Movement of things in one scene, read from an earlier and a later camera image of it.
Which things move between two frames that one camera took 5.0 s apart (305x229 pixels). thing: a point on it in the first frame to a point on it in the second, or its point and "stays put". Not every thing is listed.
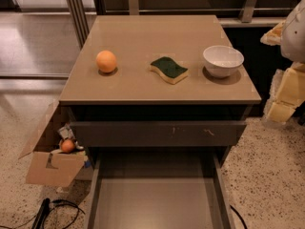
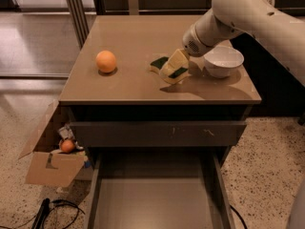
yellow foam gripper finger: x=288 y=93 to x=193 y=46
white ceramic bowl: x=222 y=60 stays put
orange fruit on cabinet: x=106 y=61 stays put
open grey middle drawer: x=164 y=190 stays put
